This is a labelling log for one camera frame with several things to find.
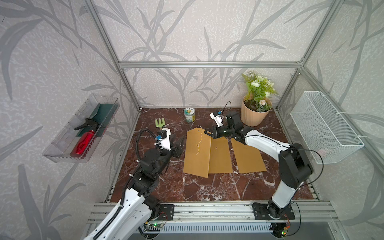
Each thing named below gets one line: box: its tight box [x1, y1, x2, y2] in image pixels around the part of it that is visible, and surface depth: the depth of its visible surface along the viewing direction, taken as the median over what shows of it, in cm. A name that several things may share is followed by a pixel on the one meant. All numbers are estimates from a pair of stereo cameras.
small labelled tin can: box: [184, 107, 196, 123], surface depth 110 cm
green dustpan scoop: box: [76, 103, 116, 138], surface depth 69 cm
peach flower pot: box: [240, 94, 272, 127], surface depth 102 cm
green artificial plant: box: [242, 70, 278, 113], surface depth 98 cm
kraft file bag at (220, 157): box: [208, 137, 234, 174], surface depth 91 cm
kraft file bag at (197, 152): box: [183, 127, 212, 179], surface depth 86 cm
